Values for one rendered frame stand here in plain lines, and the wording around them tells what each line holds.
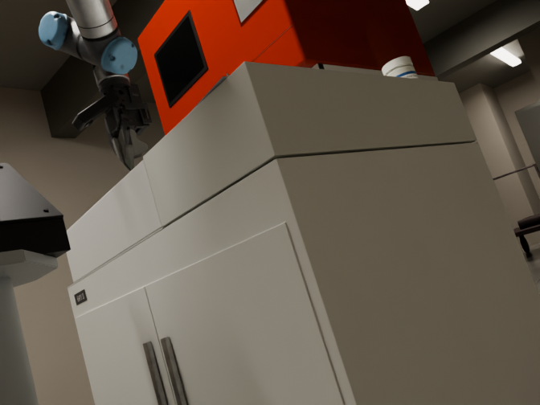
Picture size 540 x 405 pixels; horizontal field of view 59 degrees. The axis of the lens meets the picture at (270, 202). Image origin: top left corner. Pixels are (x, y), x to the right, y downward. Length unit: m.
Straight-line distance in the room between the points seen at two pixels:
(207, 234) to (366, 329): 0.30
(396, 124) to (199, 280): 0.45
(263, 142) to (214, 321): 0.33
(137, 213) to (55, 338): 2.81
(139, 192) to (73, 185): 3.15
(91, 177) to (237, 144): 3.56
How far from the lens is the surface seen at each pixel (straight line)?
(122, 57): 1.04
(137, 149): 1.12
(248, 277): 0.73
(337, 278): 0.66
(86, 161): 4.27
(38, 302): 3.76
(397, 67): 1.18
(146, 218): 0.97
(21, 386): 0.88
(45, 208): 0.93
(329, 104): 0.78
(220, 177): 0.75
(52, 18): 1.15
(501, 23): 5.72
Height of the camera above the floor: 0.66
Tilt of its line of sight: 9 degrees up
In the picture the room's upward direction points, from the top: 18 degrees counter-clockwise
